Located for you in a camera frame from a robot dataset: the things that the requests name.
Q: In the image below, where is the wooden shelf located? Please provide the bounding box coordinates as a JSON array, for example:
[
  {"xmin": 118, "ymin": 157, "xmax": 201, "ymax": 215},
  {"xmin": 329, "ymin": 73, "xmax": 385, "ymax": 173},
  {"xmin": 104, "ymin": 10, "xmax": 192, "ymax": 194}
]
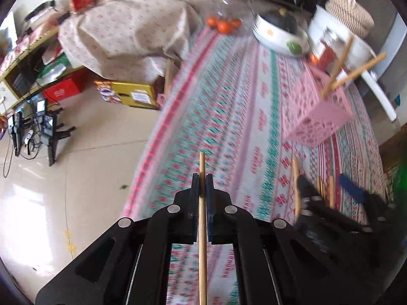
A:
[{"xmin": 0, "ymin": 25, "xmax": 62, "ymax": 112}]

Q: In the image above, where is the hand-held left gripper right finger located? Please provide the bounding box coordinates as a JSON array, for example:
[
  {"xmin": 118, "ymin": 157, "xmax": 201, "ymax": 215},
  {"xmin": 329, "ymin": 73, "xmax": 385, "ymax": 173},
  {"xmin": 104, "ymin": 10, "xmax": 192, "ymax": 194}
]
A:
[{"xmin": 206, "ymin": 174, "xmax": 361, "ymax": 305}]

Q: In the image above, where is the yellow printed carton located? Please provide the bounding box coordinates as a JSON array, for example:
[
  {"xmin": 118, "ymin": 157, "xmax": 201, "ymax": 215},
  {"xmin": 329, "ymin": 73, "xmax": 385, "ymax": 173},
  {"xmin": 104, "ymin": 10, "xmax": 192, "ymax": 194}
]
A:
[{"xmin": 94, "ymin": 80, "xmax": 160, "ymax": 110}]

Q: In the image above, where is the black device with cables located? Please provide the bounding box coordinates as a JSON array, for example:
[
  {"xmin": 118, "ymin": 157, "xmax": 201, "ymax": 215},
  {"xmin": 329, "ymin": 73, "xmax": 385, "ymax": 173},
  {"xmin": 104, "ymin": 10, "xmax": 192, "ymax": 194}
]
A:
[
  {"xmin": 6, "ymin": 114, "xmax": 25, "ymax": 157},
  {"xmin": 34, "ymin": 100, "xmax": 76, "ymax": 167}
]

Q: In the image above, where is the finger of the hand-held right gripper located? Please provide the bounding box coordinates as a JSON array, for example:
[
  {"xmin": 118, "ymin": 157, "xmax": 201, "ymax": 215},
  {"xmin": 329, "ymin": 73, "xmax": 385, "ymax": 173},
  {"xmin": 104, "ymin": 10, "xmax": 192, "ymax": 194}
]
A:
[
  {"xmin": 338, "ymin": 173, "xmax": 394, "ymax": 220},
  {"xmin": 297, "ymin": 176, "xmax": 367, "ymax": 234}
]

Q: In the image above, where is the pink perforated plastic basket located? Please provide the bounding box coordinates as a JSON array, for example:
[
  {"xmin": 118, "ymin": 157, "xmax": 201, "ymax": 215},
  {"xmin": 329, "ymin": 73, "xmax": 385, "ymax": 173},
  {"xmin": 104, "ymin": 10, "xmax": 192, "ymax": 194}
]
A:
[{"xmin": 281, "ymin": 66, "xmax": 355, "ymax": 148}]

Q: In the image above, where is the woven straw basket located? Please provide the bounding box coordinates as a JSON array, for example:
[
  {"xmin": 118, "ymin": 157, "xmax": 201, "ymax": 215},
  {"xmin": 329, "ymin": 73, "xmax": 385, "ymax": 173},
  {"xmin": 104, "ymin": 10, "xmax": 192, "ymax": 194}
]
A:
[{"xmin": 324, "ymin": 0, "xmax": 375, "ymax": 39}]

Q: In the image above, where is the wooden table leg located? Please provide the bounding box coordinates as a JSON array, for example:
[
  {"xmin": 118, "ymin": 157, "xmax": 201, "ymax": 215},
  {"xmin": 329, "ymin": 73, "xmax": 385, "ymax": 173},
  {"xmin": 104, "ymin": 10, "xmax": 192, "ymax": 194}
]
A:
[{"xmin": 163, "ymin": 56, "xmax": 174, "ymax": 96}]

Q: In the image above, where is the brown cardboard box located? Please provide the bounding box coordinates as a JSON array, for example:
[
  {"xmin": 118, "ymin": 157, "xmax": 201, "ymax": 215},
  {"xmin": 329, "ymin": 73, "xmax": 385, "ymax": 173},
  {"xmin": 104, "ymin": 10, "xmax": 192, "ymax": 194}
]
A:
[{"xmin": 378, "ymin": 130, "xmax": 407, "ymax": 180}]

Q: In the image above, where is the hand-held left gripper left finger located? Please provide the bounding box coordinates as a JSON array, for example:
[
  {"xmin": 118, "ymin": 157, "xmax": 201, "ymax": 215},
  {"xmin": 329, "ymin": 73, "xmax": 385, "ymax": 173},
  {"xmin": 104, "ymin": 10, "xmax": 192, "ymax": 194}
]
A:
[{"xmin": 35, "ymin": 172, "xmax": 201, "ymax": 305}]

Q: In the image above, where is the glass jar with printed label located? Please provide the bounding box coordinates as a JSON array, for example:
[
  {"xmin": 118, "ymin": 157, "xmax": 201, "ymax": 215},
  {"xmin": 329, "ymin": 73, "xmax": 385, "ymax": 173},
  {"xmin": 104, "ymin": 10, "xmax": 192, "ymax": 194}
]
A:
[{"xmin": 313, "ymin": 28, "xmax": 340, "ymax": 71}]

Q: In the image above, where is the white round bowl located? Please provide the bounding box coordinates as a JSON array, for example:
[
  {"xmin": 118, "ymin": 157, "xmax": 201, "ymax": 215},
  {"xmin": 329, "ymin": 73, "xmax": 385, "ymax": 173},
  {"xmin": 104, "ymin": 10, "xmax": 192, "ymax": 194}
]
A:
[{"xmin": 252, "ymin": 10, "xmax": 311, "ymax": 58}]

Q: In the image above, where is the dark green pumpkin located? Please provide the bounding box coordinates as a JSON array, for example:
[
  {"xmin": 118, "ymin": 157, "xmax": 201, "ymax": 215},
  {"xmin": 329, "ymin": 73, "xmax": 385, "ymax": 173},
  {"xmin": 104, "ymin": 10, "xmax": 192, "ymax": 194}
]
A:
[{"xmin": 263, "ymin": 8, "xmax": 298, "ymax": 34}]

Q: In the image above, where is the clear glass jar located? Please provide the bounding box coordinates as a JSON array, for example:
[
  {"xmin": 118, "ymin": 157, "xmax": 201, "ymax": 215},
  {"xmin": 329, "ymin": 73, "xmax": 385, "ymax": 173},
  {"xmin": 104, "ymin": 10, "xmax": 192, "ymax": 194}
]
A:
[{"xmin": 203, "ymin": 0, "xmax": 252, "ymax": 34}]

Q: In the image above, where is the red carton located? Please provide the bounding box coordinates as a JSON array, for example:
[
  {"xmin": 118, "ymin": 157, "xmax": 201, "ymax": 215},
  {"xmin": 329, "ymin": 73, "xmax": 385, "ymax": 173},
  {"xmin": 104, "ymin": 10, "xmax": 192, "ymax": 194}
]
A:
[{"xmin": 42, "ymin": 78, "xmax": 82, "ymax": 104}]

